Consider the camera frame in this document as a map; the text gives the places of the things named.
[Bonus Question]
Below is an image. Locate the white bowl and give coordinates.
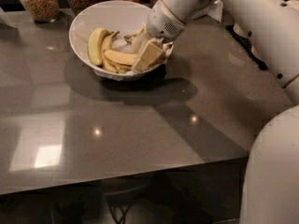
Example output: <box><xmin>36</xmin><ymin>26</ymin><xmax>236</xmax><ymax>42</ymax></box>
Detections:
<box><xmin>69</xmin><ymin>0</ymin><xmax>168</xmax><ymax>71</ymax></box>

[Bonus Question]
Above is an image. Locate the glass cereal jar far left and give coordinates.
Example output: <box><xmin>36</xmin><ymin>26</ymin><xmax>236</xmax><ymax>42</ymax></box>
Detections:
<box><xmin>20</xmin><ymin>0</ymin><xmax>60</xmax><ymax>22</ymax></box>

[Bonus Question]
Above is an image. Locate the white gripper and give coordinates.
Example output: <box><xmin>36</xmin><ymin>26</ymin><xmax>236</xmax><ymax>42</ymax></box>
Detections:
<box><xmin>131</xmin><ymin>0</ymin><xmax>185</xmax><ymax>73</ymax></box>

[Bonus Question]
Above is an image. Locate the yellow banana back right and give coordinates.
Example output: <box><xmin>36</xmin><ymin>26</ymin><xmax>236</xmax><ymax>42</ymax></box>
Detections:
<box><xmin>124</xmin><ymin>26</ymin><xmax>145</xmax><ymax>43</ymax></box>

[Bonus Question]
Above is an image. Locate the black rubber mat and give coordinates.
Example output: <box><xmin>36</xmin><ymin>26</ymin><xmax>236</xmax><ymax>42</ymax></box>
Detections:
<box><xmin>225</xmin><ymin>25</ymin><xmax>268</xmax><ymax>71</ymax></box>

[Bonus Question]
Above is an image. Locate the dark metal stool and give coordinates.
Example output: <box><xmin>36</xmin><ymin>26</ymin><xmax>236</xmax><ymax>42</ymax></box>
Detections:
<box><xmin>99</xmin><ymin>175</ymin><xmax>188</xmax><ymax>224</ymax></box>

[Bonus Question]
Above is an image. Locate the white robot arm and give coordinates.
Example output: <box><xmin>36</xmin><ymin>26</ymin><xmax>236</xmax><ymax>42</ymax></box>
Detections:
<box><xmin>133</xmin><ymin>0</ymin><xmax>299</xmax><ymax>224</ymax></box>

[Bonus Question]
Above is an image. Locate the greenish yellow banana left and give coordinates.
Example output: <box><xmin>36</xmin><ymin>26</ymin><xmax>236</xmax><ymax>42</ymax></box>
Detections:
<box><xmin>88</xmin><ymin>27</ymin><xmax>110</xmax><ymax>66</ymax></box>

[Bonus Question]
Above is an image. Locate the white paper sign stand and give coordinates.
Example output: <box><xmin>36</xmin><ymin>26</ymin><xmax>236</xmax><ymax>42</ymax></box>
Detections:
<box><xmin>192</xmin><ymin>0</ymin><xmax>223</xmax><ymax>22</ymax></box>

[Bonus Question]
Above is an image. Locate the long yellow banana front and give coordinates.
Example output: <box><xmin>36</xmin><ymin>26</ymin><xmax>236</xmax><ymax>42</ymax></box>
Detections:
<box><xmin>104</xmin><ymin>49</ymin><xmax>137</xmax><ymax>66</ymax></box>

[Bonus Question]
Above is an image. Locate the curved yellow banana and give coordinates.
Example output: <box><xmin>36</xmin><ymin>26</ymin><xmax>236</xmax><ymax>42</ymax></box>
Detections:
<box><xmin>101</xmin><ymin>31</ymin><xmax>119</xmax><ymax>73</ymax></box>

